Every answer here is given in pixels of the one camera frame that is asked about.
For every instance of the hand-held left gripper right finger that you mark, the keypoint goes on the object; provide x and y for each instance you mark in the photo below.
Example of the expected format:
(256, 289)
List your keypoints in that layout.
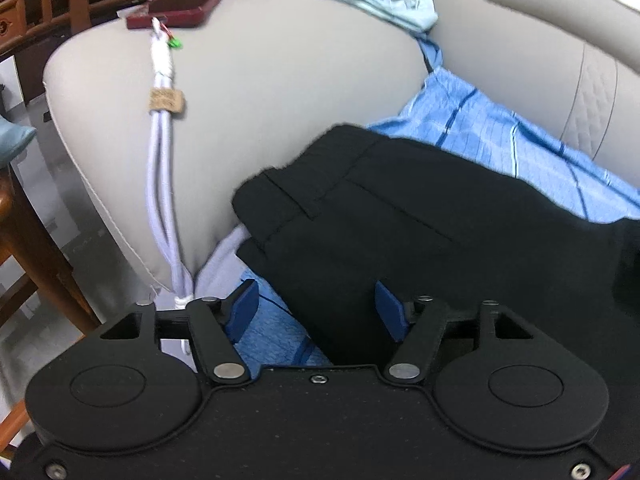
(390, 315)

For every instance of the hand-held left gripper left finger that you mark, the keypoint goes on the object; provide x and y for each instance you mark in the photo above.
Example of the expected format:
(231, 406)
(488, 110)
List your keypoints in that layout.
(245, 306)

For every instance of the black pants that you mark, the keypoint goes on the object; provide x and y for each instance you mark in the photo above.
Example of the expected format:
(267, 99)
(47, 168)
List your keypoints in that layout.
(400, 220)

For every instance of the blue checked bed sheet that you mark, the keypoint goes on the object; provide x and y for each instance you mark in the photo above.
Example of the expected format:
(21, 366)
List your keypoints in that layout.
(500, 145)

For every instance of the grey leather sofa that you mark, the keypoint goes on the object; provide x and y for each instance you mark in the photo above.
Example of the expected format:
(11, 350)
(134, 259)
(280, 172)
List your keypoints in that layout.
(275, 85)

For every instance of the light blue cushion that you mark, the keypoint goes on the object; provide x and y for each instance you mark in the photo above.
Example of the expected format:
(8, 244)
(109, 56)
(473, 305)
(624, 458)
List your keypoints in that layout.
(12, 140)

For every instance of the red phone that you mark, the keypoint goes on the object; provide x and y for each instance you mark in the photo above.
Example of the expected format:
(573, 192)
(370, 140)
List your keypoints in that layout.
(180, 7)

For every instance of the light blue garment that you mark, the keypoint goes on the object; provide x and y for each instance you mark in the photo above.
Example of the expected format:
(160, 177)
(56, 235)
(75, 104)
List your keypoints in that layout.
(400, 7)

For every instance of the wooden bench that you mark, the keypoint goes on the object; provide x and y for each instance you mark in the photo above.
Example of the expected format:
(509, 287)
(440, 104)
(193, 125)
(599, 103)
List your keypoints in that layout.
(60, 5)

